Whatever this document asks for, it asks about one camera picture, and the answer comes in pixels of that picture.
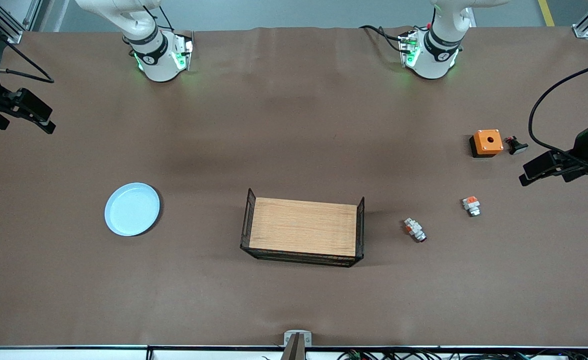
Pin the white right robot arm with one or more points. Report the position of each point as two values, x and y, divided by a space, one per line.
149 55

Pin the small white orange switch block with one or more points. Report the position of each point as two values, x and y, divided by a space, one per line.
471 205

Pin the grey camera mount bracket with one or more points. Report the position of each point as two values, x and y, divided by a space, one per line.
297 341

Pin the white red button switch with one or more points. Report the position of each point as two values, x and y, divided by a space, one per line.
415 230

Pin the brown table cover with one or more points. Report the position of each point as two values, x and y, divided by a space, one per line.
174 300

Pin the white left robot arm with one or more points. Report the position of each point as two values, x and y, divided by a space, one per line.
439 55

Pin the light blue round plate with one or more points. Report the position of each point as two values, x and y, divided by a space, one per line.
132 210

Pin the black push button head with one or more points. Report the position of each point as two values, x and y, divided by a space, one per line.
517 146

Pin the orange button enclosure box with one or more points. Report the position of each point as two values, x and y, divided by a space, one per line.
487 142

